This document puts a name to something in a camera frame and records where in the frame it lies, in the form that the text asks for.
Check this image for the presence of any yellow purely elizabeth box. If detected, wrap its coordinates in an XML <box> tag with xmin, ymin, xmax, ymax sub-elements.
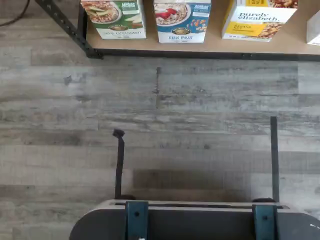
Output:
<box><xmin>221</xmin><ymin>0</ymin><xmax>299</xmax><ymax>43</ymax></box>

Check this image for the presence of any black floor cable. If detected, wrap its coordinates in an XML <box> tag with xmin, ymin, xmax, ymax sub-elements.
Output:
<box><xmin>0</xmin><ymin>0</ymin><xmax>31</xmax><ymax>27</ymax></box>

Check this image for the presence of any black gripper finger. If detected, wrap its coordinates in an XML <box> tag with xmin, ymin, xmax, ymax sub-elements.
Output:
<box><xmin>252</xmin><ymin>116</ymin><xmax>280</xmax><ymax>203</ymax></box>
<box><xmin>112</xmin><ymin>128</ymin><xmax>136</xmax><ymax>201</ymax></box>

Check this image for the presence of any white organic pantry box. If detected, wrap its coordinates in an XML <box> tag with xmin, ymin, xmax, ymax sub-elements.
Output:
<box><xmin>306</xmin><ymin>8</ymin><xmax>320</xmax><ymax>46</ymax></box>

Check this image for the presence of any blue flax plus oatmeal box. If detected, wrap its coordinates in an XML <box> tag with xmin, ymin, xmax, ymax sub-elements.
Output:
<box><xmin>152</xmin><ymin>0</ymin><xmax>212</xmax><ymax>44</ymax></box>

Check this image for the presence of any green apple cinnamon oatmeal box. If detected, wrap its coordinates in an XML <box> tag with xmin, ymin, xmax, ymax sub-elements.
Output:
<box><xmin>80</xmin><ymin>0</ymin><xmax>148</xmax><ymax>40</ymax></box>

